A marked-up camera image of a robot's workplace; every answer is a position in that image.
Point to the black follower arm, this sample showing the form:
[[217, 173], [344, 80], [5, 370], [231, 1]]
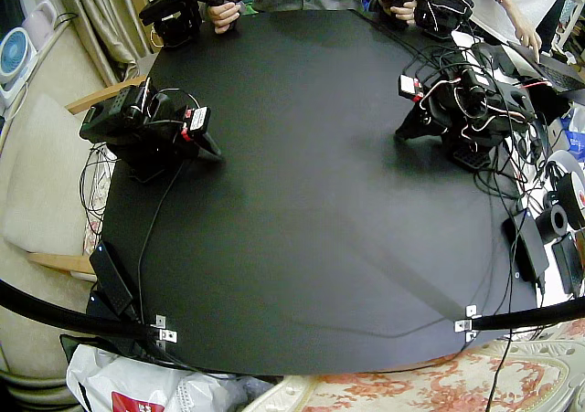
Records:
[[480, 110], [123, 126]]

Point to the bystander bare forearm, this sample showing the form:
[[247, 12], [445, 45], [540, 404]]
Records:
[[511, 7]]

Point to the operator left hand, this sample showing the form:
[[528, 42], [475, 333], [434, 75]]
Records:
[[404, 12]]

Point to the operator right hand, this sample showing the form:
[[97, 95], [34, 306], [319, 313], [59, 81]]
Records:
[[224, 15]]

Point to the bystander hand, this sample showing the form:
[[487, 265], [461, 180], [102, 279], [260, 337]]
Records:
[[528, 35]]

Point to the black computer mouse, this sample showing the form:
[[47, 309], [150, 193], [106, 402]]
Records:
[[486, 52]]

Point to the black table mat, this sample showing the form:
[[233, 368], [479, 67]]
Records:
[[311, 202]]

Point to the beige curtain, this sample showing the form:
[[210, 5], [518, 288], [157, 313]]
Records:
[[100, 24]]

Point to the white tape roll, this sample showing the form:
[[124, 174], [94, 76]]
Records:
[[564, 158]]

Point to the black laptop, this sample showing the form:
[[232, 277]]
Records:
[[557, 71]]

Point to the blue cardboard box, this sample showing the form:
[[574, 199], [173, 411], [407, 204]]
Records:
[[577, 133]]

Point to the small black tape roll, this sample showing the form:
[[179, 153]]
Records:
[[550, 225]]

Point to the black power adapter brick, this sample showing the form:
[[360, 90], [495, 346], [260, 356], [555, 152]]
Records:
[[528, 247], [109, 275], [569, 263], [103, 309]]

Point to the large black filament spool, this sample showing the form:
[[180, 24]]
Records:
[[571, 199]]

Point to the white seat cushion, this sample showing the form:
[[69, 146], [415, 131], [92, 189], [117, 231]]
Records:
[[41, 179]]

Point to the lilac white humidifier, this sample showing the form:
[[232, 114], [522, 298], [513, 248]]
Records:
[[39, 21]]

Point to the white blue desk fan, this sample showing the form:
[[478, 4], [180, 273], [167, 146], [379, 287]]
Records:
[[16, 58]]

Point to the black stand pole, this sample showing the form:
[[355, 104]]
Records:
[[525, 315], [59, 309]]

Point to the white plastic shopping bag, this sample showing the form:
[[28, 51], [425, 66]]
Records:
[[128, 380]]

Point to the wooden chair frame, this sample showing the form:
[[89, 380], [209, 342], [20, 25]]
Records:
[[77, 259]]

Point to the silver metal bracket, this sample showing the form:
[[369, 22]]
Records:
[[462, 326], [471, 336], [471, 311], [168, 335], [161, 321]]

